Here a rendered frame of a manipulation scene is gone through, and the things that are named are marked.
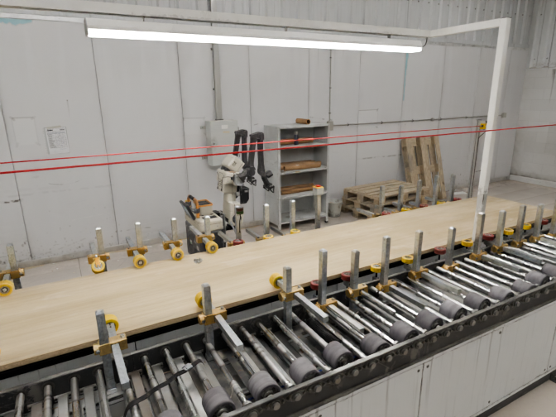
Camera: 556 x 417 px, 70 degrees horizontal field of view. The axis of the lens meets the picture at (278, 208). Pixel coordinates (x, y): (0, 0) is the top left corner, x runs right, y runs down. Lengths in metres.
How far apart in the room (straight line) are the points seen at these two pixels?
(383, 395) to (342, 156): 5.22
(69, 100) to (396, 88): 5.17
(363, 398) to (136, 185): 4.26
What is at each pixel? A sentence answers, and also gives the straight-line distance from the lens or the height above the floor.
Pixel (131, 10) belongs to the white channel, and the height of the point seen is 2.43.
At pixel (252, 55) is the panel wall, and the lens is 6.01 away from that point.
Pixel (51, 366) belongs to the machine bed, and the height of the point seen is 0.80.
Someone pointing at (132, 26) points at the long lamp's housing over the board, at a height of 2.35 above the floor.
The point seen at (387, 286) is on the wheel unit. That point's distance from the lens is 2.64.
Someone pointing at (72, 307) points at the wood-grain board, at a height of 0.90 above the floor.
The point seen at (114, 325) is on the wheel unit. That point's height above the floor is 0.94.
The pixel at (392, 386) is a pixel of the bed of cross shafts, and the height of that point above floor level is 0.62.
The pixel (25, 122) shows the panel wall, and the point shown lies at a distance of 5.42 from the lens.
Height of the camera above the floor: 2.00
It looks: 16 degrees down
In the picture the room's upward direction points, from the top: 1 degrees counter-clockwise
